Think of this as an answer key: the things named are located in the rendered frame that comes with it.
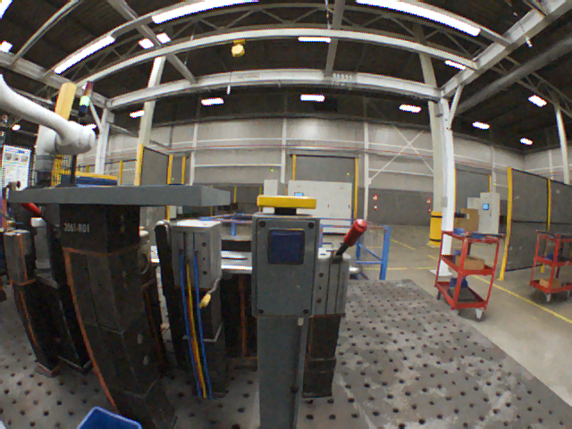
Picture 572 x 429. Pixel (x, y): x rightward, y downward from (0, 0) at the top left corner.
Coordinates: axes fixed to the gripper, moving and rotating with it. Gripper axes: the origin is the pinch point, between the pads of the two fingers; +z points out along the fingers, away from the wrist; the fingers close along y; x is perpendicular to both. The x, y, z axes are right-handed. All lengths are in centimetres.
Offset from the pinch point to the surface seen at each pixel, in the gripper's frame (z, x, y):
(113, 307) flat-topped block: 4, -74, -37
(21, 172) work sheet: -25, 55, 15
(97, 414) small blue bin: 28, -63, -40
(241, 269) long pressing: 6, -87, -9
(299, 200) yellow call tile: -10, -97, -37
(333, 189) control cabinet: -66, -320, 754
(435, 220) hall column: 20, -590, 497
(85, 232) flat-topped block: -5, -71, -38
